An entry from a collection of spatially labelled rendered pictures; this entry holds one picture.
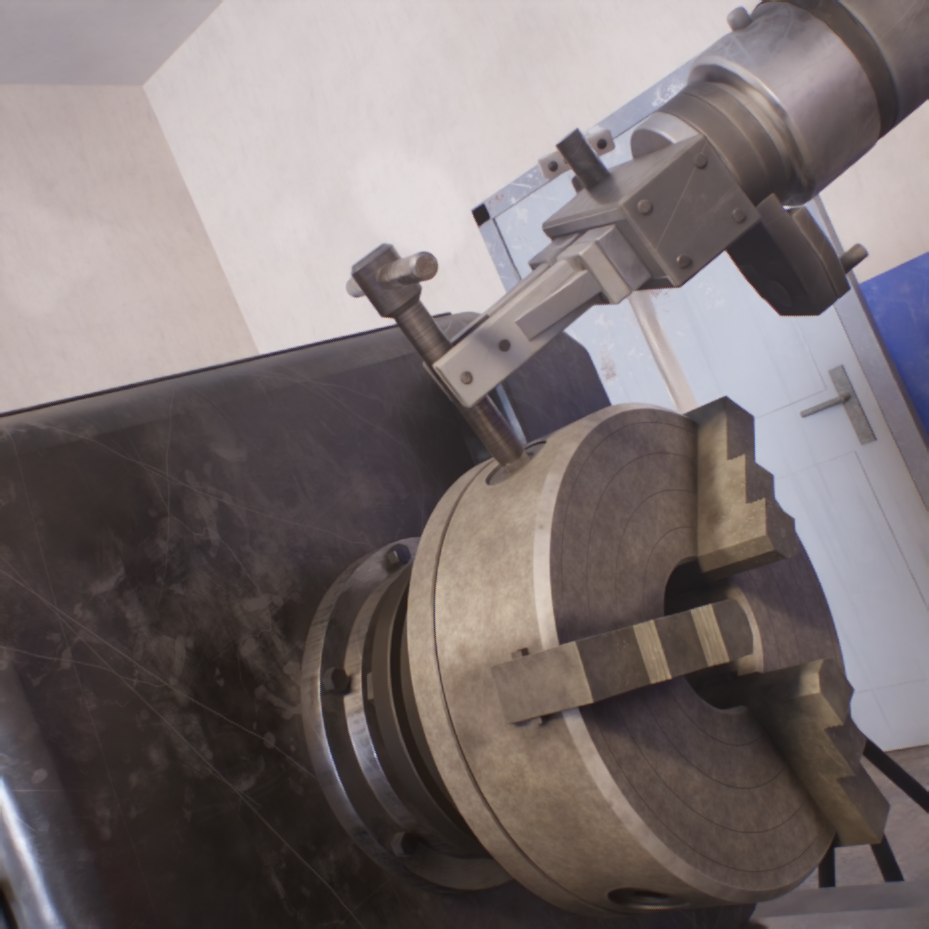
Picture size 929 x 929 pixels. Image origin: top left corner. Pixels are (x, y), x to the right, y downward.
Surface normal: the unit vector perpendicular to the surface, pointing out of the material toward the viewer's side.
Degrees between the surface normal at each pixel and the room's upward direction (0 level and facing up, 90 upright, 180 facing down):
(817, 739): 109
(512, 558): 52
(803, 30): 67
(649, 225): 103
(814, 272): 124
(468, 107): 90
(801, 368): 90
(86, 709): 90
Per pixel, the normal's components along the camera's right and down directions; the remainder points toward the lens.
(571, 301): -0.22, 0.43
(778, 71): -0.10, -0.21
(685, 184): 0.18, 0.13
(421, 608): -0.74, -0.29
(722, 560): -0.51, 0.47
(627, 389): -0.62, 0.24
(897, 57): 0.35, 0.34
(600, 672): 0.67, -0.32
